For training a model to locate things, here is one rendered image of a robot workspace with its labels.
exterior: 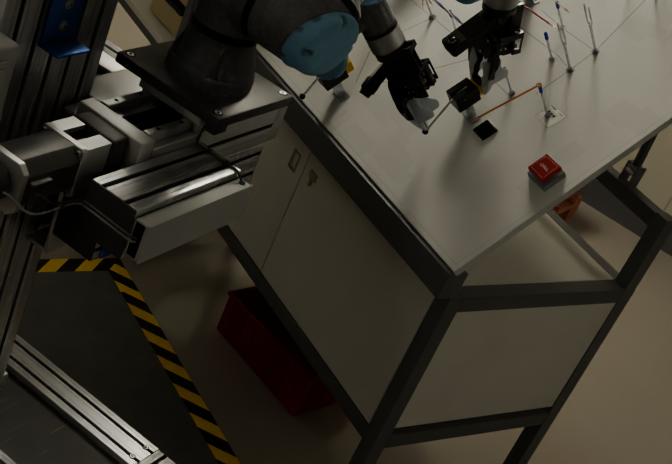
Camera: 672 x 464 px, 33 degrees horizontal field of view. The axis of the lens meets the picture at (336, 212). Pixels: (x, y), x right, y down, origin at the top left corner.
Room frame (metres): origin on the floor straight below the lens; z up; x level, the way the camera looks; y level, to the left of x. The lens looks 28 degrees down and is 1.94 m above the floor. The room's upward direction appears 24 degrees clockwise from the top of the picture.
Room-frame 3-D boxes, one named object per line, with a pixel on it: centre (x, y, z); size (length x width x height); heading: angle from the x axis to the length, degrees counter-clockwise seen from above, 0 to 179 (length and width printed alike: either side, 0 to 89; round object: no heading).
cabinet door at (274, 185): (2.67, 0.30, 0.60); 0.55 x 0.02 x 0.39; 43
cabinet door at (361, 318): (2.27, -0.08, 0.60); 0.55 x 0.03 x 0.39; 43
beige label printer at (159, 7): (3.16, 0.57, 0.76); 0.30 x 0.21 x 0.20; 137
